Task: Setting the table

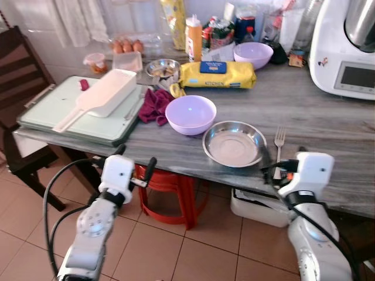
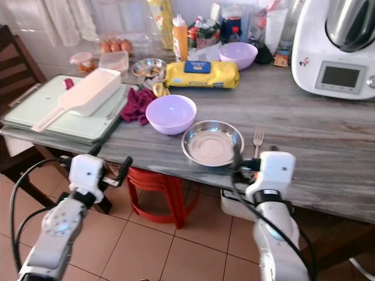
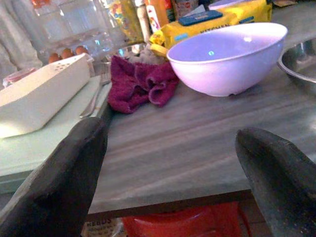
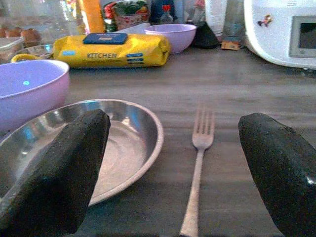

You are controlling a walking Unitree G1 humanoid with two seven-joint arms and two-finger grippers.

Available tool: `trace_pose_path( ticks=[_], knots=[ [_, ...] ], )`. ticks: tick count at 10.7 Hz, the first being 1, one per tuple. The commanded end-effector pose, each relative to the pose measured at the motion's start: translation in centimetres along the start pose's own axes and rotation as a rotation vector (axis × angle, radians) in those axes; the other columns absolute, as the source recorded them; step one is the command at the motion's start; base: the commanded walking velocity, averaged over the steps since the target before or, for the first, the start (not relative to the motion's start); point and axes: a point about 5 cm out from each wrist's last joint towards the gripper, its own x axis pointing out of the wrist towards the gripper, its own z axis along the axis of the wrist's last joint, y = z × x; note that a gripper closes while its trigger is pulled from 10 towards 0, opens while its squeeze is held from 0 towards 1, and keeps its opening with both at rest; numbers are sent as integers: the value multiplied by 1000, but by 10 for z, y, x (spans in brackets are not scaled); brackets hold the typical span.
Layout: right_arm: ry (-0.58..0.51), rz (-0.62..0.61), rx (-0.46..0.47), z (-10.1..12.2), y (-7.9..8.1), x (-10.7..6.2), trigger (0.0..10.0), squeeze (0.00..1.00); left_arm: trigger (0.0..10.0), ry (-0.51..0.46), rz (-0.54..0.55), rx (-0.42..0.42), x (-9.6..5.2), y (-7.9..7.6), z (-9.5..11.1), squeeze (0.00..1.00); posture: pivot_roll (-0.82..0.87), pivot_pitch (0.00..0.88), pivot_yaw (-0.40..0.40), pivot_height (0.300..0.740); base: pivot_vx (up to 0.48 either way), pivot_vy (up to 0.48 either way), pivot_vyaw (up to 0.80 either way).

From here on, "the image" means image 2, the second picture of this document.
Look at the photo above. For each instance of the maroon cloth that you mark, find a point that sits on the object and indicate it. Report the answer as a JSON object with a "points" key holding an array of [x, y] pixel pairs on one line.
{"points": [[136, 105]]}

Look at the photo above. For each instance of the yellow kitchen cloth package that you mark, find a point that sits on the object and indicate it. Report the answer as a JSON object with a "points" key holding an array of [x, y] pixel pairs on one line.
{"points": [[202, 76]]}

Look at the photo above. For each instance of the small black object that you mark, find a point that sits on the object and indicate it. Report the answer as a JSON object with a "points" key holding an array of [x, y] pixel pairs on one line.
{"points": [[263, 54]]}

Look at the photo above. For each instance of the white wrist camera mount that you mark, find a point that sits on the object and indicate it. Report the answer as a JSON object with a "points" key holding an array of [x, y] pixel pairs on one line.
{"points": [[87, 171], [275, 171]]}

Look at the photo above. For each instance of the brown egg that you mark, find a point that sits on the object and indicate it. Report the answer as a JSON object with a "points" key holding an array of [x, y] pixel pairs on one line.
{"points": [[126, 46], [115, 45], [105, 46]]}

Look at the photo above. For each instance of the red green food packet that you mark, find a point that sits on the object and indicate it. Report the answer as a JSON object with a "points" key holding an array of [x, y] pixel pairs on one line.
{"points": [[205, 32]]}

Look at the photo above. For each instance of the yellow food bag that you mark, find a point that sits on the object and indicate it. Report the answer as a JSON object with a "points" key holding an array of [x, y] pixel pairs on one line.
{"points": [[161, 23]]}

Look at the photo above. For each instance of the silver metal fork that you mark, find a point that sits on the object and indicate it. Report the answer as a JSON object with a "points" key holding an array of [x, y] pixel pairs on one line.
{"points": [[258, 139]]}

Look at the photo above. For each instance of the small clear plastic tub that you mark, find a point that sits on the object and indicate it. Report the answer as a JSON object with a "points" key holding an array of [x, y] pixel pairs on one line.
{"points": [[81, 62]]}

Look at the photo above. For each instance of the purple plastic bowl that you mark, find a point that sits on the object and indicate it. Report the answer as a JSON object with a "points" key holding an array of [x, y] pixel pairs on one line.
{"points": [[238, 54], [171, 113]]}

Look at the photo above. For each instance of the stainless steel plate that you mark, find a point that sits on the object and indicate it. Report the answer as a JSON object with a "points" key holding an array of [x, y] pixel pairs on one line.
{"points": [[212, 145]]}

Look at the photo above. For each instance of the dark blue food package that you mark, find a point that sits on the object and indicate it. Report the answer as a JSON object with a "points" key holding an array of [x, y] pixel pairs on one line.
{"points": [[231, 26]]}

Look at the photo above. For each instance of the small steel bowl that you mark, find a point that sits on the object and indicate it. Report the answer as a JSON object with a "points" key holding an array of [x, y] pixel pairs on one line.
{"points": [[149, 68]]}

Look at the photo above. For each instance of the white food processor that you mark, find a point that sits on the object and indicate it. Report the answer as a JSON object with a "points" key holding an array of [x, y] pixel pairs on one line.
{"points": [[316, 52]]}

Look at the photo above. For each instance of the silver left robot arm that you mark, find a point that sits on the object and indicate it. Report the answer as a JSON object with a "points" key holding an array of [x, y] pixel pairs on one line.
{"points": [[61, 225]]}

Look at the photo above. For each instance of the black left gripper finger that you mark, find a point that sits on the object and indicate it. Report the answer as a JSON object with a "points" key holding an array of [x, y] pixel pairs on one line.
{"points": [[96, 149], [126, 167]]}

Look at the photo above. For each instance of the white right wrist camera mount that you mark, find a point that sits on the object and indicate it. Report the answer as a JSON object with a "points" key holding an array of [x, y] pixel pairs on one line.
{"points": [[275, 171]]}

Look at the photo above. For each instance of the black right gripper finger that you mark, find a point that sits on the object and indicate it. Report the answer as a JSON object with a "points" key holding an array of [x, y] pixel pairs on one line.
{"points": [[273, 148], [237, 161]]}

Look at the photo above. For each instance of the small orange box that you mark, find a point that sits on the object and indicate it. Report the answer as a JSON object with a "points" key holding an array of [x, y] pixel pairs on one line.
{"points": [[281, 60]]}

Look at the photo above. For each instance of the clear glass jar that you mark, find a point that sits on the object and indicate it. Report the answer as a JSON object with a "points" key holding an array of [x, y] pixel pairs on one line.
{"points": [[293, 23]]}

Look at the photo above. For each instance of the small yellow item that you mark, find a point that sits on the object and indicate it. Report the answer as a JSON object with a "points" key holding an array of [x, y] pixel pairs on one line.
{"points": [[160, 90]]}

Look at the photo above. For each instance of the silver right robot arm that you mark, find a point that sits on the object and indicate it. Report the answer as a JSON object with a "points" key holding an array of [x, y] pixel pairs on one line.
{"points": [[278, 234]]}

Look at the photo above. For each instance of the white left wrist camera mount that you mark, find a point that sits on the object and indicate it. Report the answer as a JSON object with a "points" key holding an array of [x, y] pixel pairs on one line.
{"points": [[87, 171]]}

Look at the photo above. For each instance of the pale green tray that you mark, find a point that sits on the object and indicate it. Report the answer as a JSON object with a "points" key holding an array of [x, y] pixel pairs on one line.
{"points": [[35, 111]]}

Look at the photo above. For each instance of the white plastic storage box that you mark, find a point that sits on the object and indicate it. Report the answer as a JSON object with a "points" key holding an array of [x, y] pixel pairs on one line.
{"points": [[234, 208]]}

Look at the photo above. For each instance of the orange squeeze bottle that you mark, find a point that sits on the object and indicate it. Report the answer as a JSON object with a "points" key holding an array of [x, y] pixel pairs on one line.
{"points": [[180, 41]]}

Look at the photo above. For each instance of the red plastic stool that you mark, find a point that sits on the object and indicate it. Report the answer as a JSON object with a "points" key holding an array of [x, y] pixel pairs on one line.
{"points": [[161, 196]]}

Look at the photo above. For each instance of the clear square plastic box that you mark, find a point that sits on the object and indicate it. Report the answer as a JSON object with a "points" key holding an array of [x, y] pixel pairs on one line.
{"points": [[113, 61]]}

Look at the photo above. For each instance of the small red item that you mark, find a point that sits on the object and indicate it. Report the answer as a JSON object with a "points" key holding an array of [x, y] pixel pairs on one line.
{"points": [[68, 84]]}

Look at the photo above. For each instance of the white hanging towel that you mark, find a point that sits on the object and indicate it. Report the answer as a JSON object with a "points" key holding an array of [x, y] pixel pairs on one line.
{"points": [[67, 19]]}

